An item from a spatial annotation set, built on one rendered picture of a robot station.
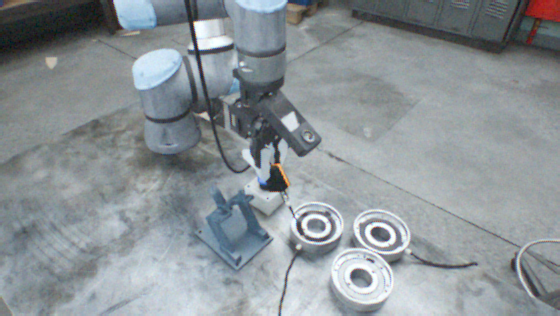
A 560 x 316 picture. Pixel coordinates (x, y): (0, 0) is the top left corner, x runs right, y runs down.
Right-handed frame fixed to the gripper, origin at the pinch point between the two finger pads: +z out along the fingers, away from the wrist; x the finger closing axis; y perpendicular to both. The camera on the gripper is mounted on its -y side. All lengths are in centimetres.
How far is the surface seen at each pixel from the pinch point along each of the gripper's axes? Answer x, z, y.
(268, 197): -0.5, 8.6, 1.9
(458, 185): -134, 93, -13
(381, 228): -11.2, 10.8, -19.1
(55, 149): 22, 13, 58
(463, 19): -323, 70, 65
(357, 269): 0.0, 10.7, -20.6
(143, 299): 28.7, 13.0, 4.2
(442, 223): -102, 93, -18
